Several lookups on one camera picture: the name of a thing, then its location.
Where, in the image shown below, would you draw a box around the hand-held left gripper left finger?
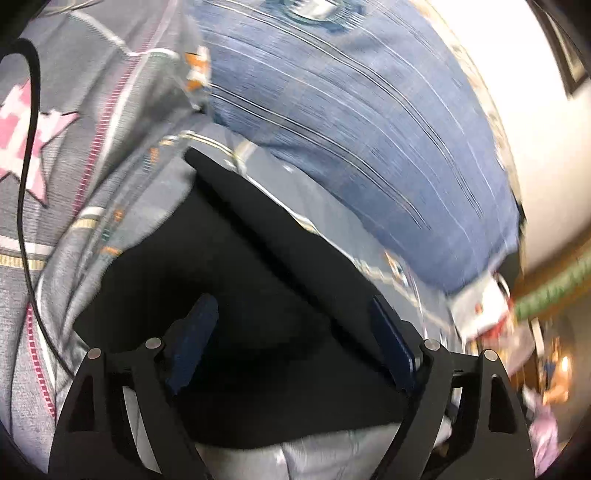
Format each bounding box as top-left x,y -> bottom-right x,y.
48,293 -> 220,480

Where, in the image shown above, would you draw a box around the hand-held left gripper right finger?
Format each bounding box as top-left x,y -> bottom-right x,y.
369,293 -> 536,480

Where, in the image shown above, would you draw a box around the black pants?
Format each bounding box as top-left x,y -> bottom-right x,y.
71,148 -> 455,450

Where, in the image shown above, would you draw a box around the white paper bag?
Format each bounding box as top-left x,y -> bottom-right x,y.
450,272 -> 513,340

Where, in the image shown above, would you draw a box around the grey star print bed sheet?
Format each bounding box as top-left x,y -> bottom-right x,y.
0,0 -> 465,480

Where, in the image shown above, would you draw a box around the green striped object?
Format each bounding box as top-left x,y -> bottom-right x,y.
513,264 -> 591,322

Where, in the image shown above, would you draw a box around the light purple cloth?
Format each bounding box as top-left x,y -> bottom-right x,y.
524,388 -> 563,464

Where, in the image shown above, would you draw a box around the blue plaid pillow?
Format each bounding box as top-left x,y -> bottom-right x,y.
191,0 -> 522,294

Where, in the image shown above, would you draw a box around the black cable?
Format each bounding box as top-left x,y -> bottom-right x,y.
0,38 -> 77,377

